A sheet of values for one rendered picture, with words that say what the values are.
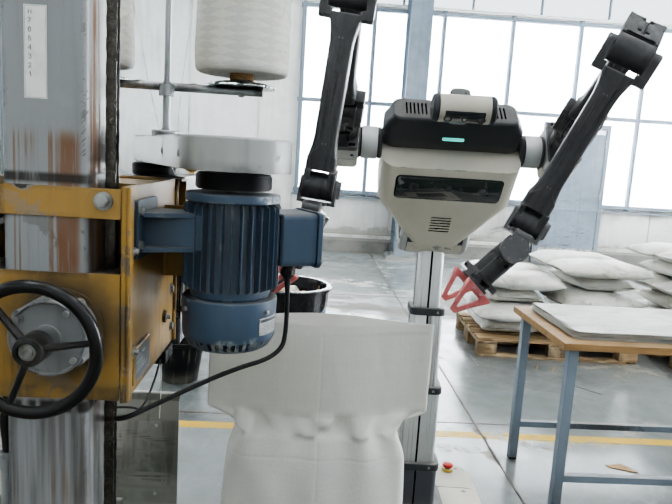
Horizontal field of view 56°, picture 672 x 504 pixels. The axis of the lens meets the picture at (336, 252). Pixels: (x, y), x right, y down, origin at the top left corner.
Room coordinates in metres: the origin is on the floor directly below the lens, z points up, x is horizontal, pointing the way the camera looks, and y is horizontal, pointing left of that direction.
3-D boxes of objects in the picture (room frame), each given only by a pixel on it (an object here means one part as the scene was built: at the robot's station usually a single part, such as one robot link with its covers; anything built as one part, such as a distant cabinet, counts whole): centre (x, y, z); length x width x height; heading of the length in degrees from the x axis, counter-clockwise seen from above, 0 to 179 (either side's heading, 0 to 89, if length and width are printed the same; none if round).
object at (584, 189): (9.46, -3.45, 1.05); 1.00 x 0.10 x 2.10; 93
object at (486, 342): (4.92, -1.68, 0.07); 1.20 x 0.82 x 0.14; 91
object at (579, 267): (4.69, -1.99, 0.68); 0.66 x 0.42 x 0.13; 90
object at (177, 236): (0.96, 0.25, 1.27); 0.12 x 0.09 x 0.09; 3
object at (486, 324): (4.91, -1.34, 0.20); 0.66 x 0.42 x 0.13; 0
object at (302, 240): (1.05, 0.08, 1.25); 0.10 x 0.08 x 0.12; 28
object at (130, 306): (1.01, 0.41, 1.18); 0.34 x 0.25 x 0.31; 3
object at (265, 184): (1.00, 0.17, 1.35); 0.12 x 0.12 x 0.04
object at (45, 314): (0.83, 0.38, 1.14); 0.11 x 0.06 x 0.11; 93
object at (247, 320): (1.00, 0.17, 1.21); 0.15 x 0.15 x 0.25
